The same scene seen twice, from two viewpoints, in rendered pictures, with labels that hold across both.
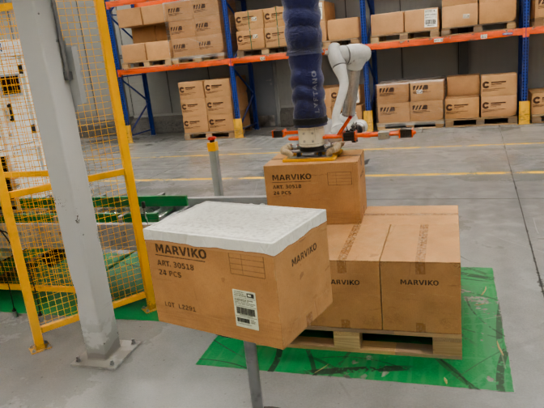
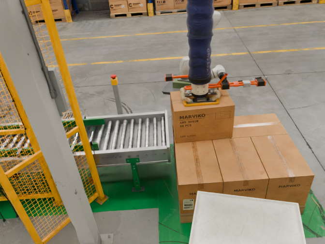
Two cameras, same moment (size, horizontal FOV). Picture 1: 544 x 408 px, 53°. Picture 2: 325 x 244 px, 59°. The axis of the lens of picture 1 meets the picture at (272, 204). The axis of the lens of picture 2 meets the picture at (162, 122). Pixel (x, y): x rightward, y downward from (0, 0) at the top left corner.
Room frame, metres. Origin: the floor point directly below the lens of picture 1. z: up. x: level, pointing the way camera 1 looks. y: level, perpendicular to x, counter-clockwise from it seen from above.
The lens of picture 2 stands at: (1.26, 0.85, 2.45)
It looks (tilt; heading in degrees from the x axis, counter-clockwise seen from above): 35 degrees down; 342
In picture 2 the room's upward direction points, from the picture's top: 5 degrees counter-clockwise
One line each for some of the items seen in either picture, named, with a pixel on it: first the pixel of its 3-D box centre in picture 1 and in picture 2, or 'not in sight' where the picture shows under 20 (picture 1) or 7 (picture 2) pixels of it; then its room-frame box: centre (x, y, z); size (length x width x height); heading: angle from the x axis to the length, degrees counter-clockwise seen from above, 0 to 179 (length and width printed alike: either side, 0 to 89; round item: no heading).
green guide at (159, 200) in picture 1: (102, 200); (37, 124); (4.42, 1.39, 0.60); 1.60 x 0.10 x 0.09; 71
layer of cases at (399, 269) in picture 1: (357, 260); (231, 159); (3.17, -0.49, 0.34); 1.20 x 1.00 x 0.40; 71
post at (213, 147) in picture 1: (219, 202); (120, 114); (4.33, 0.42, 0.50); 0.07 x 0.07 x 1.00; 71
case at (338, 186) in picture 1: (316, 186); (200, 114); (3.55, -0.31, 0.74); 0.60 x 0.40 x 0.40; 74
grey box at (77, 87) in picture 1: (64, 76); (46, 91); (3.05, 1.04, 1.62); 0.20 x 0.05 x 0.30; 71
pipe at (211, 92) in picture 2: (312, 147); (199, 92); (3.55, -0.30, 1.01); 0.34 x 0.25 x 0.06; 71
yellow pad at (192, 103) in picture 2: (309, 156); (200, 100); (3.46, -0.27, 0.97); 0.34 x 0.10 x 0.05; 71
